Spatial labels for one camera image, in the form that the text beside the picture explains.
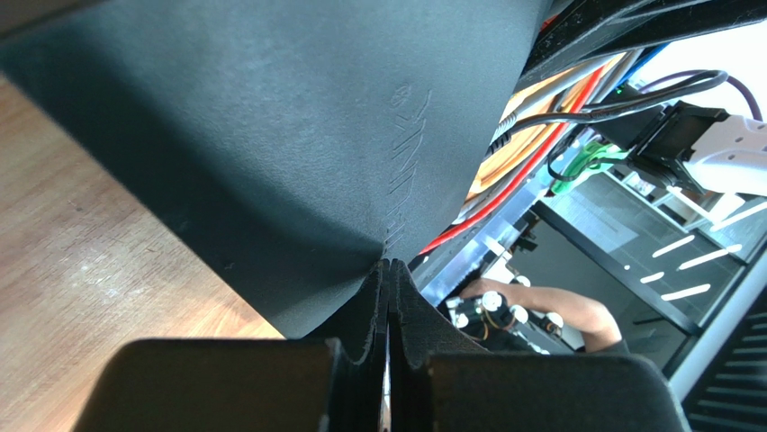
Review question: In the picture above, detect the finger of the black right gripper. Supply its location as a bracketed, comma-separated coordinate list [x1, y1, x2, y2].
[518, 0, 766, 90]

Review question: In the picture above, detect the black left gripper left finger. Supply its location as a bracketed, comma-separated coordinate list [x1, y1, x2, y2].
[75, 260, 389, 431]

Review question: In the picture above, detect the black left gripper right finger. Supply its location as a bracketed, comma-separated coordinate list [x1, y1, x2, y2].
[388, 260, 690, 431]

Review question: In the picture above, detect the black network switch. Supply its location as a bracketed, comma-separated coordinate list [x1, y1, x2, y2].
[1, 1, 550, 338]

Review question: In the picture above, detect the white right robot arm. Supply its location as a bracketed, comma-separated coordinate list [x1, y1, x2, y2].
[518, 1, 766, 195]

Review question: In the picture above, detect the blue ethernet cable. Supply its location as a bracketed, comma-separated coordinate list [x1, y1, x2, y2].
[617, 42, 671, 88]

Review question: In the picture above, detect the red ethernet cable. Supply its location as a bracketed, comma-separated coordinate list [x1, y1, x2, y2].
[419, 66, 607, 256]

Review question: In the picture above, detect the black cable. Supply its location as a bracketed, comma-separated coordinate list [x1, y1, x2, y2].
[485, 69, 729, 181]

